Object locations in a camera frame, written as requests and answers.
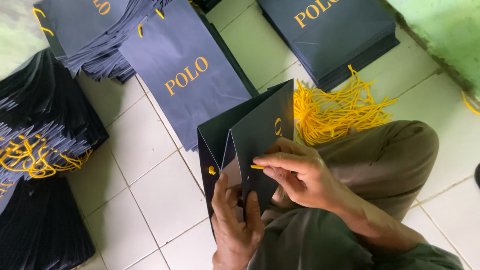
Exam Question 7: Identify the stack of flat navy bags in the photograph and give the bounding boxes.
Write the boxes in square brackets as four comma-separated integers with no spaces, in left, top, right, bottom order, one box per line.
[256,0,401,93]
[33,0,174,84]
[118,0,260,153]

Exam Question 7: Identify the pile of yellow cords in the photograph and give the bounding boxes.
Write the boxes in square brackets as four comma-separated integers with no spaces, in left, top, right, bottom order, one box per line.
[293,64,398,147]

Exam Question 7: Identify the stack of bags with handles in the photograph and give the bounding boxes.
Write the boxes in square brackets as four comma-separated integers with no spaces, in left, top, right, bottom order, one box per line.
[0,48,110,212]

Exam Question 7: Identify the loose yellow cord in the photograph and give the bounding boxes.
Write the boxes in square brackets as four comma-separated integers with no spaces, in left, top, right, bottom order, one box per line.
[461,91,480,116]

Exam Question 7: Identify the person's right hand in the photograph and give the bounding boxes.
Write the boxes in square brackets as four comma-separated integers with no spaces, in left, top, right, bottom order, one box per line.
[253,137,340,210]

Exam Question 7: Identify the yellow cord handle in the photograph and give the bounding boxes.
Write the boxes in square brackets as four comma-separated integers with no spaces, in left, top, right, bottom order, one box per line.
[208,164,265,176]

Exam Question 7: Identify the person's olive trousers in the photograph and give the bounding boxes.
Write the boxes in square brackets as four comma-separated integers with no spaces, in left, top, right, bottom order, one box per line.
[247,120,466,270]

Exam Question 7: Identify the navy paper bag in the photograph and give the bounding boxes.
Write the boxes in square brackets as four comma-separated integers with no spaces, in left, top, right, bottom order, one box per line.
[197,79,295,241]

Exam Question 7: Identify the stack of dark navy bags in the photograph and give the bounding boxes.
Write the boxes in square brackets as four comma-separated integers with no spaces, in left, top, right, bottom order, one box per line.
[0,175,97,270]

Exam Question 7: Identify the person's left hand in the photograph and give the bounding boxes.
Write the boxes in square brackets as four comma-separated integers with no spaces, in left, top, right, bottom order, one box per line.
[211,173,265,270]

